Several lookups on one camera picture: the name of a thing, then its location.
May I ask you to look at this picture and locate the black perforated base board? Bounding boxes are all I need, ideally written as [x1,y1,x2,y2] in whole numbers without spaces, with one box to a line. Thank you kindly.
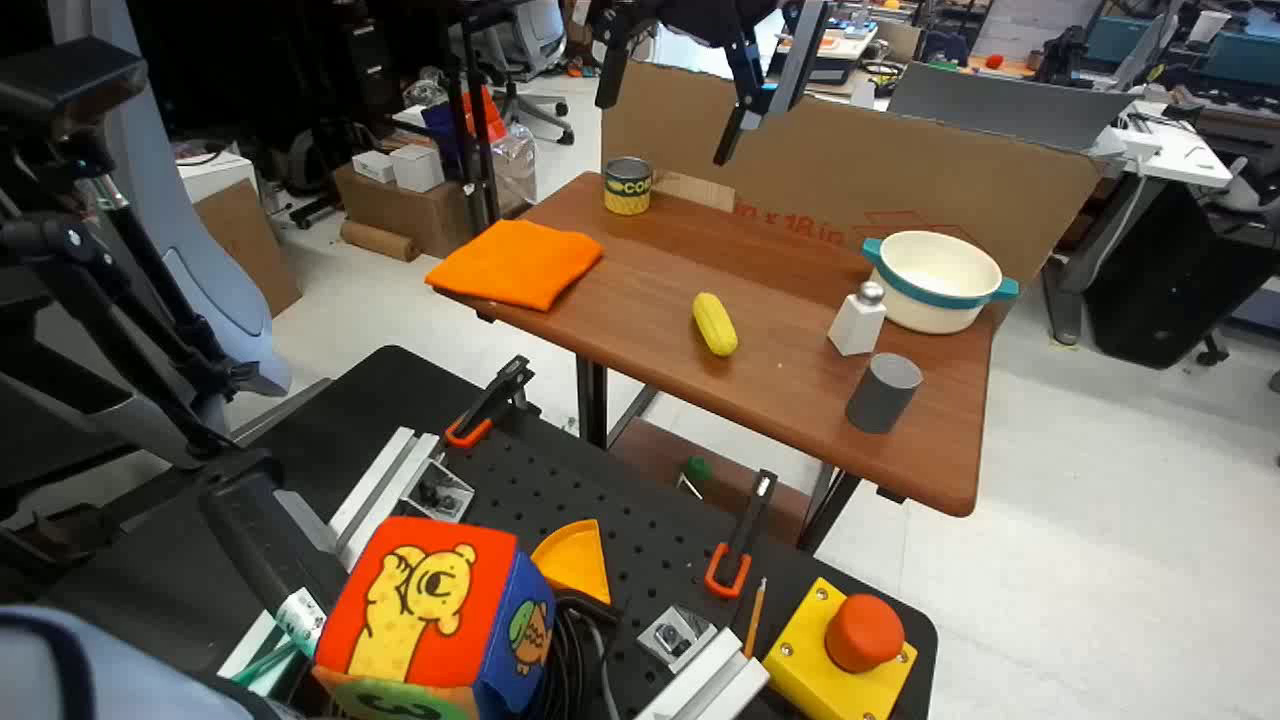
[35,340,946,720]

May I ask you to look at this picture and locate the yellow orange wedge piece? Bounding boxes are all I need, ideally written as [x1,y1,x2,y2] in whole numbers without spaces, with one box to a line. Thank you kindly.
[528,516,622,609]

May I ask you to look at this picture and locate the wooden pencil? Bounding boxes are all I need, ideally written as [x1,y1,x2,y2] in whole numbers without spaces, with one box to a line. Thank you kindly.
[741,571,777,659]

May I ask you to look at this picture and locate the grey cylindrical cup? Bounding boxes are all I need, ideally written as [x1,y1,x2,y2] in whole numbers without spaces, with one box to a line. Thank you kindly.
[845,347,928,435]

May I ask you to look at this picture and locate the white office desk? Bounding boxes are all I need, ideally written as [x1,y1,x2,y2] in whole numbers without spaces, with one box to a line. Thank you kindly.
[1085,91,1242,190]

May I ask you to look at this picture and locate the orange folded cloth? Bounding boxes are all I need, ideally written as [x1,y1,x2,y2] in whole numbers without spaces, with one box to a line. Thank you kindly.
[426,215,610,317]

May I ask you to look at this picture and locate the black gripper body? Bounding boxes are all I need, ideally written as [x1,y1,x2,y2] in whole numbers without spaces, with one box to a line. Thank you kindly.
[648,0,810,47]

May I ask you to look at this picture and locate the black orange spring clamp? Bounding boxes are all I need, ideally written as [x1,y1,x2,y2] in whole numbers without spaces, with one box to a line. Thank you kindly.
[701,464,782,604]
[442,353,542,456]

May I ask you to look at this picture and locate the colourful plush bear cube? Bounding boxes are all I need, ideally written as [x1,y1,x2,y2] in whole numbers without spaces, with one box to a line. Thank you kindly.
[307,511,559,720]

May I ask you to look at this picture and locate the small flat wooden block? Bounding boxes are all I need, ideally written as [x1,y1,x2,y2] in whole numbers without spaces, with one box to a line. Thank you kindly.
[648,169,741,220]

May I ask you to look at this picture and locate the black camera tripod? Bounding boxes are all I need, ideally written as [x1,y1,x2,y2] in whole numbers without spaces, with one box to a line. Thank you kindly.
[0,34,294,593]

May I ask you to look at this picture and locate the grey desk panel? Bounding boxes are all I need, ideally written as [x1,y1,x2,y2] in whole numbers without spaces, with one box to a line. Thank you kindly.
[886,60,1135,156]

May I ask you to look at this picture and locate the black cable bundle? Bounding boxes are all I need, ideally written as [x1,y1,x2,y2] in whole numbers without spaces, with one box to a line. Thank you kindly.
[542,595,628,720]

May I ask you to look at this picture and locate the tall brown cardboard box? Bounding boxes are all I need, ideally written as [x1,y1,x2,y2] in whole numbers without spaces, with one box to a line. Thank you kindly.
[177,148,307,320]

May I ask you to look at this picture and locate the white small boxes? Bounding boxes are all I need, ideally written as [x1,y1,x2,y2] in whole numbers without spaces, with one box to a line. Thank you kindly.
[349,141,449,199]

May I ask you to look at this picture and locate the yellow emergency stop button box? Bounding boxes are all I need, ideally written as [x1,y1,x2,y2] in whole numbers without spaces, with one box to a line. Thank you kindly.
[759,574,926,720]

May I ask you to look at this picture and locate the yellow toy corn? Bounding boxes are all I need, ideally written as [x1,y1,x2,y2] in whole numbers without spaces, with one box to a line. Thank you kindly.
[687,286,746,359]

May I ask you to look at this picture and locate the black table leg frame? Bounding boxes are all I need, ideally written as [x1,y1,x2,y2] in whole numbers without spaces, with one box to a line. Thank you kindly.
[571,347,912,559]

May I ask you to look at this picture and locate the printed marker tag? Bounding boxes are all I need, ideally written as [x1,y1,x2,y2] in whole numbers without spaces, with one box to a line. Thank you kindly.
[632,604,719,677]
[399,456,479,528]

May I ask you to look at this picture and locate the white salt cellar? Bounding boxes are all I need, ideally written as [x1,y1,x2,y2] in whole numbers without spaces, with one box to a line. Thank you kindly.
[825,275,891,359]

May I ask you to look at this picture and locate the aluminium profile rail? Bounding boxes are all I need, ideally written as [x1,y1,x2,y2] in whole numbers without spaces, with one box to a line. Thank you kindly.
[638,624,777,720]
[326,425,446,567]

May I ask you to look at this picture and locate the small green object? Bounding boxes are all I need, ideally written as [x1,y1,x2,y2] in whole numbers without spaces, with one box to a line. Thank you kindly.
[672,451,719,507]

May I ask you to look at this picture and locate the low brown cardboard box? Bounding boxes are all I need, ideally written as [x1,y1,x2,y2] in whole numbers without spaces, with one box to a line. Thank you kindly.
[329,164,479,262]

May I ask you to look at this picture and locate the green white strap piece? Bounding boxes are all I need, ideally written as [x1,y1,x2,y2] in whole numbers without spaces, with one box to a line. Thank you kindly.
[218,584,333,703]

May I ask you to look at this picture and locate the small green-lidded jar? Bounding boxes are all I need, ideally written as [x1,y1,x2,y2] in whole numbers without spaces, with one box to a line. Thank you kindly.
[601,152,662,220]

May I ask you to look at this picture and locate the white pot with teal rim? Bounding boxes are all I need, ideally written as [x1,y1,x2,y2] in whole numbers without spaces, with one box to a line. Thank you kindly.
[858,229,1026,340]

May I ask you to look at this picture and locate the blue grey office chair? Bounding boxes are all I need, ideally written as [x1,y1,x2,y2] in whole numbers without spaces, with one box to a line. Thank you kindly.
[44,0,296,398]

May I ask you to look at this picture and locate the brown cardboard panel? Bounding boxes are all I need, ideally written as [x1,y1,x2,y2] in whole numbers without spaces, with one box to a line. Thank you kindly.
[598,54,1109,286]

